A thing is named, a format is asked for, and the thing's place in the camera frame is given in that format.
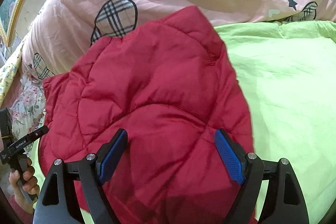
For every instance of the pink bed sheet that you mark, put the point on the pink bed sheet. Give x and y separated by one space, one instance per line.
8 100

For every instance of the person's left hand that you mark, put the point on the person's left hand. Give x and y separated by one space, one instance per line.
25 182

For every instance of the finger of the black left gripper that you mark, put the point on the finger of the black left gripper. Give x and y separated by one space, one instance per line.
38 133

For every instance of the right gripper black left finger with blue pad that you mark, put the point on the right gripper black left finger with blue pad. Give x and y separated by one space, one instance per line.
58 202

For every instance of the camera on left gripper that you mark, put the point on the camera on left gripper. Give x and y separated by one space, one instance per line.
6 128

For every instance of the white floral fabric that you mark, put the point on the white floral fabric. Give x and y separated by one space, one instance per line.
28 110

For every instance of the red quilted puffer jacket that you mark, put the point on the red quilted puffer jacket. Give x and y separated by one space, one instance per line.
170 85

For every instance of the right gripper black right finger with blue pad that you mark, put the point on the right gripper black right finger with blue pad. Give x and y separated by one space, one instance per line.
284 201

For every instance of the light green bed cover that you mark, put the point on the light green bed cover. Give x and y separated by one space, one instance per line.
287 74

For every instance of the yellow floral blanket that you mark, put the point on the yellow floral blanket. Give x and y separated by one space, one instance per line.
9 71

